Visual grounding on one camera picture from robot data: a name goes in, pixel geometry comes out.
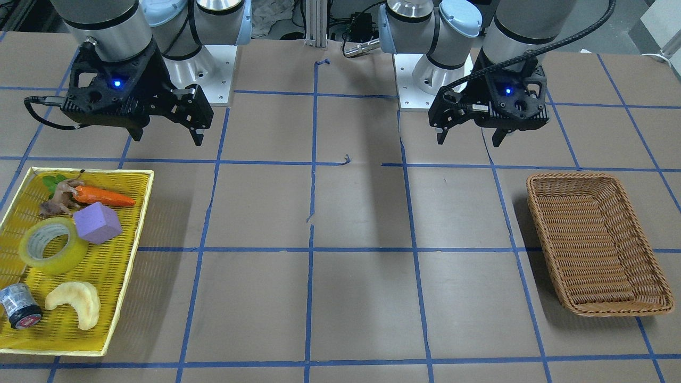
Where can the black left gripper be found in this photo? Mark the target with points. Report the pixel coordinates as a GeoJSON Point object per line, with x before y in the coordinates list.
{"type": "Point", "coordinates": [462, 94]}

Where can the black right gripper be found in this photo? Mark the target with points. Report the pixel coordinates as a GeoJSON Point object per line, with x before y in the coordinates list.
{"type": "Point", "coordinates": [155, 76]}

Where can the yellow tape roll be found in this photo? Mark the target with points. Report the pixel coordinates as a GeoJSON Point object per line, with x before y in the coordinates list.
{"type": "Point", "coordinates": [52, 246]}

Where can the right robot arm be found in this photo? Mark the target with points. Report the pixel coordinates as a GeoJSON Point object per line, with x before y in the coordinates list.
{"type": "Point", "coordinates": [122, 29]}

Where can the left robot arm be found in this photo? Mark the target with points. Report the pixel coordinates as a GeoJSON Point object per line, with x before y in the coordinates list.
{"type": "Point", "coordinates": [445, 33]}

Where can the orange toy carrot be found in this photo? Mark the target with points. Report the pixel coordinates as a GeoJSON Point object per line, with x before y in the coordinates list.
{"type": "Point", "coordinates": [91, 195]}

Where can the purple foam block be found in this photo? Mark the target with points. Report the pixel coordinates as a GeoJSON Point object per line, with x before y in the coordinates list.
{"type": "Point", "coordinates": [97, 223]}

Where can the green toy leaf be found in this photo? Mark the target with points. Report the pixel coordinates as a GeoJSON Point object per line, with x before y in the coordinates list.
{"type": "Point", "coordinates": [52, 181]}

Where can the brown toy animal figure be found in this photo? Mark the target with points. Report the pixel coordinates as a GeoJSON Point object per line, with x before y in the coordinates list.
{"type": "Point", "coordinates": [62, 202]}

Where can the pale croissant toy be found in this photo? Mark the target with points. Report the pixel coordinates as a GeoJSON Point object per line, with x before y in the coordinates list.
{"type": "Point", "coordinates": [82, 296]}

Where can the brown wicker basket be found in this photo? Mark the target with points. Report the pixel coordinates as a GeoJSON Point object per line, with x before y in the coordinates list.
{"type": "Point", "coordinates": [599, 259]}

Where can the small silver black can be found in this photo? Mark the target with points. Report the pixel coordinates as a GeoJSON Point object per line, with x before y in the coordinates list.
{"type": "Point", "coordinates": [20, 306]}

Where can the aluminium frame post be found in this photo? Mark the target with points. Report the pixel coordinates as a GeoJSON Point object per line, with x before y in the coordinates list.
{"type": "Point", "coordinates": [316, 23]}

